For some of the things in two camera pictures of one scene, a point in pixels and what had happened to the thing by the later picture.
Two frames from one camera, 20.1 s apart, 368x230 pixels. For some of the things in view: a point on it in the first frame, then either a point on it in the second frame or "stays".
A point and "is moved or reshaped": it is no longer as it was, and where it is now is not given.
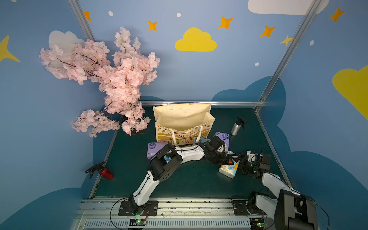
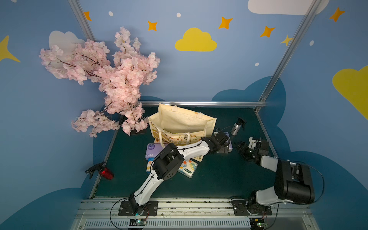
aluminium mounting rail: x=97 y=213 stays
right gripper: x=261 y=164 -> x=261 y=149
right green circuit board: x=257 y=224 stays
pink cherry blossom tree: x=120 y=82 stays
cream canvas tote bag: x=182 y=124 is moved or reshaped
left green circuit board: x=137 y=222 stays
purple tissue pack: x=153 y=147 stays
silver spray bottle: x=237 y=125 stays
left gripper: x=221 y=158 -> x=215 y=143
